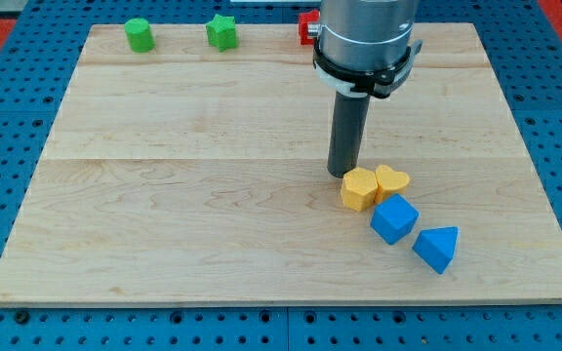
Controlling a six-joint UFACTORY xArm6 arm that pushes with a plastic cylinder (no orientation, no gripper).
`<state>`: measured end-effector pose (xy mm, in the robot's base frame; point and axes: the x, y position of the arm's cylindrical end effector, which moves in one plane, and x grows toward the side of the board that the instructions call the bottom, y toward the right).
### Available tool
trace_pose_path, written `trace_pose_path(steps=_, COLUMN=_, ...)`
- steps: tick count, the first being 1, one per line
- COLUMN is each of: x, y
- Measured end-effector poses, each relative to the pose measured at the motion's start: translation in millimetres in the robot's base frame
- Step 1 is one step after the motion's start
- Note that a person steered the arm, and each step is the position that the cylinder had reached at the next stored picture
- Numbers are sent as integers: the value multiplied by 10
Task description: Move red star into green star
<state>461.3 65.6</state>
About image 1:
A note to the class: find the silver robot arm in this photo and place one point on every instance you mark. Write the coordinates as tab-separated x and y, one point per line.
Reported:
362	47

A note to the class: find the green star block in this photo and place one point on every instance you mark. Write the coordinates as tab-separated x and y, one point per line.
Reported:
222	32

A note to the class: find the red star block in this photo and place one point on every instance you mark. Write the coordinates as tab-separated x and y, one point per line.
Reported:
304	20

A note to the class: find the yellow hexagon block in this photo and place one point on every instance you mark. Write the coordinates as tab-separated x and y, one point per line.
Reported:
358	189

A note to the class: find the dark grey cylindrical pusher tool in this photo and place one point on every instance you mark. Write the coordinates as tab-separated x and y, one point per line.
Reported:
348	123

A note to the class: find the light wooden board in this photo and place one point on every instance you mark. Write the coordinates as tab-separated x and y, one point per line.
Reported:
190	177

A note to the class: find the yellow heart block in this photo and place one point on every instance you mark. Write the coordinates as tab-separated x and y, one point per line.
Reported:
390	182

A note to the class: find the blue cube block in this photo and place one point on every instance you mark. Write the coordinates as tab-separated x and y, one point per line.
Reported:
394	218

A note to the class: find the blue triangular prism block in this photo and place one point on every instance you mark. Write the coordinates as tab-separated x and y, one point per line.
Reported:
437	247

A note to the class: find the green cylinder block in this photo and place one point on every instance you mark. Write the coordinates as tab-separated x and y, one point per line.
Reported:
139	35

